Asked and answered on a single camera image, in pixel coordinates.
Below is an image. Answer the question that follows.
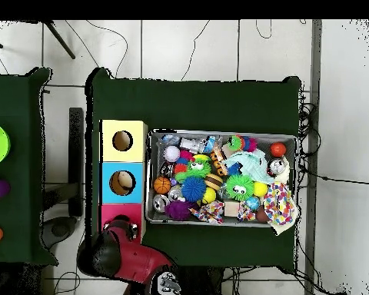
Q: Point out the crushed clear plastic bottle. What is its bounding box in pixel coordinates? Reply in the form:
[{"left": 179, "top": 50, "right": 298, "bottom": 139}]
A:
[{"left": 159, "top": 133, "right": 218, "bottom": 154}]

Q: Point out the toy hamburger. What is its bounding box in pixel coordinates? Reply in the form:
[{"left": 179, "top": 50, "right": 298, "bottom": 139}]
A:
[{"left": 204, "top": 173, "right": 224, "bottom": 191}]

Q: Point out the white dimpled ball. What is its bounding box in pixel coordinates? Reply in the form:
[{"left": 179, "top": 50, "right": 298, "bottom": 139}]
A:
[{"left": 163, "top": 144, "right": 181, "bottom": 163}]

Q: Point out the black soda can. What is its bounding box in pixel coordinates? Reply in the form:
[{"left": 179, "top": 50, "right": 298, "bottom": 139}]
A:
[{"left": 266, "top": 158, "right": 288, "bottom": 177}]

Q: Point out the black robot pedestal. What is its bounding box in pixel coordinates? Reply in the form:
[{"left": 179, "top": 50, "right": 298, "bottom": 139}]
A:
[{"left": 179, "top": 265, "right": 225, "bottom": 295}]

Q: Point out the mint green cloth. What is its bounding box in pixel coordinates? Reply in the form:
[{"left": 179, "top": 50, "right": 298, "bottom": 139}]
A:
[{"left": 222, "top": 149, "right": 274, "bottom": 185}]

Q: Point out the small toy basketball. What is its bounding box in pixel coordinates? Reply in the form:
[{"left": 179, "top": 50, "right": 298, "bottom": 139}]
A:
[{"left": 153, "top": 176, "right": 172, "bottom": 195}]

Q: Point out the blue fuzzy ball toy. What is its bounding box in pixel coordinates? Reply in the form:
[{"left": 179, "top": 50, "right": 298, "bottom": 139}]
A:
[{"left": 181, "top": 175, "right": 208, "bottom": 203}]

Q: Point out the black cable with connector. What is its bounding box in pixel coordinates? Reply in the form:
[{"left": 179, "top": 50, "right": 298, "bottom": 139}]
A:
[{"left": 298, "top": 164, "right": 369, "bottom": 186}]

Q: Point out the grey floor cable cover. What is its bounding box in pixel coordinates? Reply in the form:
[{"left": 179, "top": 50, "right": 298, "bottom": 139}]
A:
[{"left": 304, "top": 19, "right": 323, "bottom": 295}]

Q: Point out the orange ball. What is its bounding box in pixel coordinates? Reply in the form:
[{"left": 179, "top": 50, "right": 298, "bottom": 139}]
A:
[{"left": 269, "top": 141, "right": 288, "bottom": 158}]

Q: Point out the dark green tablecloth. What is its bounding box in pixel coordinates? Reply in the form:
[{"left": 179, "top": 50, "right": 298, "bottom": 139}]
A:
[
  {"left": 85, "top": 67, "right": 303, "bottom": 274},
  {"left": 0, "top": 67, "right": 60, "bottom": 267}
]

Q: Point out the black tripod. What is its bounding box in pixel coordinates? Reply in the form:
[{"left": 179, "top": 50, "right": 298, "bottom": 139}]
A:
[{"left": 0, "top": 20, "right": 77, "bottom": 60}]

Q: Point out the shallow clear mesh bin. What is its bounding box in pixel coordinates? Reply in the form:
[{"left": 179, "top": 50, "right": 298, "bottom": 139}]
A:
[{"left": 145, "top": 129, "right": 298, "bottom": 229}]

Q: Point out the green fuzzy toy with eyes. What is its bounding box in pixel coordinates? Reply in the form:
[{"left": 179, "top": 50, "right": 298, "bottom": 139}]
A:
[{"left": 225, "top": 174, "right": 255, "bottom": 202}]

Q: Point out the black cable bundle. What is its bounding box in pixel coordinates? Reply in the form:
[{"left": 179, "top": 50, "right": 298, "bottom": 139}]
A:
[{"left": 297, "top": 87, "right": 322, "bottom": 188}]

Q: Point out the thin black floor cable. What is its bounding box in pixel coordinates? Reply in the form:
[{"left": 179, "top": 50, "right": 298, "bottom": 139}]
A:
[
  {"left": 85, "top": 20, "right": 129, "bottom": 78},
  {"left": 254, "top": 20, "right": 274, "bottom": 40},
  {"left": 180, "top": 20, "right": 211, "bottom": 81}
]

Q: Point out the colourful dotted cloth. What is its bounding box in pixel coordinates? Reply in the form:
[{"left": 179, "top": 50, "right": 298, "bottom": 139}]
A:
[{"left": 261, "top": 181, "right": 298, "bottom": 236}]

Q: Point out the wooden box with three holes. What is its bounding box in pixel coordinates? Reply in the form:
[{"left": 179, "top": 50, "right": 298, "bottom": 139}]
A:
[{"left": 97, "top": 118, "right": 148, "bottom": 244}]

